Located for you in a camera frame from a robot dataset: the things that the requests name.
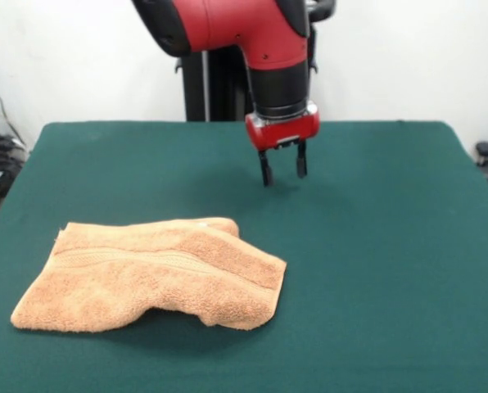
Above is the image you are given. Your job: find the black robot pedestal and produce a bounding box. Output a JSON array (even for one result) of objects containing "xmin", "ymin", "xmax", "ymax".
[{"xmin": 174, "ymin": 0, "xmax": 337, "ymax": 123}]

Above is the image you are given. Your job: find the orange terry towel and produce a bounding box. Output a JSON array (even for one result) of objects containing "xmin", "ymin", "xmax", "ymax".
[{"xmin": 9, "ymin": 216, "xmax": 288, "ymax": 332}]

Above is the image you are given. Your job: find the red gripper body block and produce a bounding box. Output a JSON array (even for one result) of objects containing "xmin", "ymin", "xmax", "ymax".
[{"xmin": 244, "ymin": 102, "xmax": 322, "ymax": 151}]

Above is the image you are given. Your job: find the dark green tablecloth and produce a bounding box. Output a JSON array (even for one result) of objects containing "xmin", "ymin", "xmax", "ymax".
[{"xmin": 0, "ymin": 120, "xmax": 488, "ymax": 393}]

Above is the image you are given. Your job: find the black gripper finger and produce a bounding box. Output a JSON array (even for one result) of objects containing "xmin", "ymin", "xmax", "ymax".
[
  {"xmin": 295, "ymin": 141, "xmax": 309, "ymax": 179},
  {"xmin": 258, "ymin": 150, "xmax": 274, "ymax": 188}
]

